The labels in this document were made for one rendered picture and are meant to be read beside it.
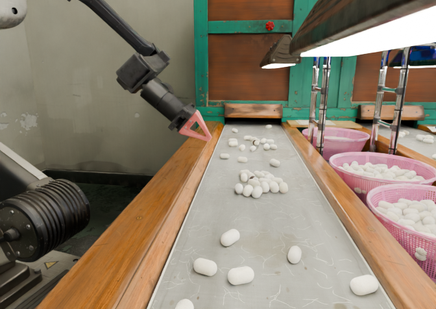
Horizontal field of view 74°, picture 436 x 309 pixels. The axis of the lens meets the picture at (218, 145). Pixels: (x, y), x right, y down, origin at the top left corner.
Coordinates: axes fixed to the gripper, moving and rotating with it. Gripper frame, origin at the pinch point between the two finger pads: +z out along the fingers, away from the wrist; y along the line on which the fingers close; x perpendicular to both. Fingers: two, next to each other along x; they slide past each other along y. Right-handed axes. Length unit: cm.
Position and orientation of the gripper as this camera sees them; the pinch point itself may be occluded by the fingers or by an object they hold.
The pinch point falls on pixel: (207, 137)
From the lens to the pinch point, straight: 74.6
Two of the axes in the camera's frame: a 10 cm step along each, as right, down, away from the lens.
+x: -6.4, 7.3, 2.5
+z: 7.6, 6.4, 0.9
